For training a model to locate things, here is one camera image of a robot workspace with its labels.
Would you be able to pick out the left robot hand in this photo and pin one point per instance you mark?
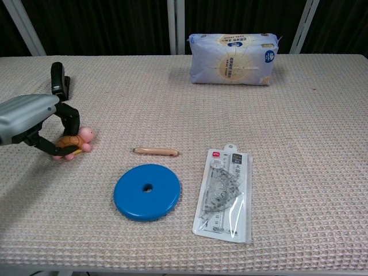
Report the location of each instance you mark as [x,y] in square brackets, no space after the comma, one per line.
[34,123]

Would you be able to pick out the ruler set in clear pouch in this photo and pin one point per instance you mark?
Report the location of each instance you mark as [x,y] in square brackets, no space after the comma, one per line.
[225,195]

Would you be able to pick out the beige waffle-weave tablecloth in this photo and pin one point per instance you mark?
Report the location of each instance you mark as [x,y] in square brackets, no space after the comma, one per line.
[184,161]

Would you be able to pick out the white metal frame post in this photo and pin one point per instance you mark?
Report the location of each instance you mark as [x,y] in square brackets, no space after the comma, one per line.
[24,27]
[304,27]
[176,27]

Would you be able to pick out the white tissue pack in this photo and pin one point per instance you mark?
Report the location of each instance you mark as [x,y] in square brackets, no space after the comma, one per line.
[233,59]

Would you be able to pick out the pink orange turtle toy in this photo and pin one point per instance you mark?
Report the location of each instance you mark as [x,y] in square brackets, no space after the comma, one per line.
[77,142]

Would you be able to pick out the black stapler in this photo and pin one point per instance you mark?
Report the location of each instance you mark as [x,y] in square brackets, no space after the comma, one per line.
[59,80]

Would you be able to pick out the blue disc with centre hole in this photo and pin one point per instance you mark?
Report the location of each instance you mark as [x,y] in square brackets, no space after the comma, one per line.
[147,192]

